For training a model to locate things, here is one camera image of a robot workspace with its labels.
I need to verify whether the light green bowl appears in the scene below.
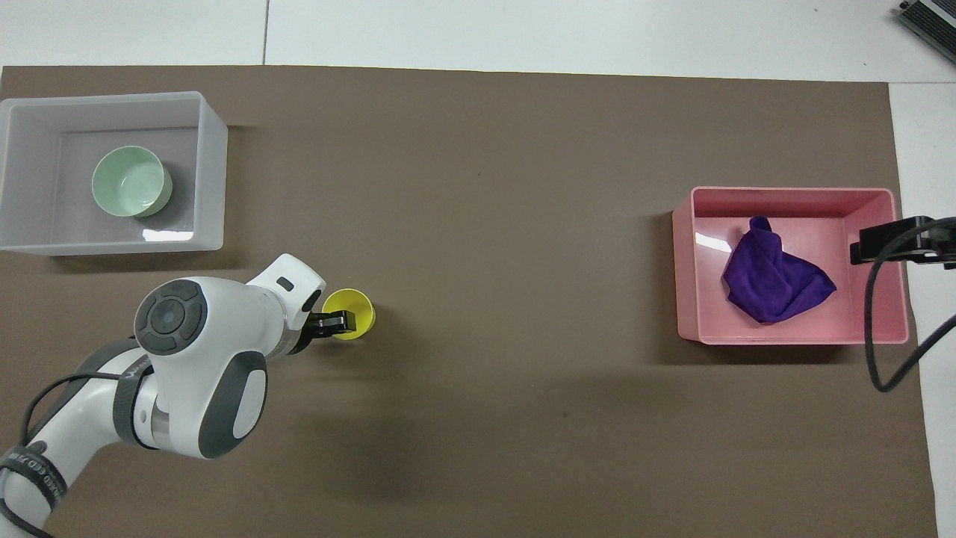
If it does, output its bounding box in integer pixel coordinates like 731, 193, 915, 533
91, 145, 174, 219

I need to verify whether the purple cloth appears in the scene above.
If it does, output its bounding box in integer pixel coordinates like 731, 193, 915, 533
721, 215, 838, 325

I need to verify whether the pink plastic box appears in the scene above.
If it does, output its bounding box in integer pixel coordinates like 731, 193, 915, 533
671, 186, 911, 347

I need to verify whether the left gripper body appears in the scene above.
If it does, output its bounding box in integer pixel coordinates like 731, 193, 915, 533
296, 314, 326, 355

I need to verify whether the grey ribbed device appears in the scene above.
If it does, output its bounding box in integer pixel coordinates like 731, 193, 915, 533
895, 0, 956, 55

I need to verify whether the translucent grey plastic box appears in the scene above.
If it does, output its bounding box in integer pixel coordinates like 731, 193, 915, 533
0, 91, 229, 257

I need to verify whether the yellow cup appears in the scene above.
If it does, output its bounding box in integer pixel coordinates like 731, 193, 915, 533
322, 288, 376, 342

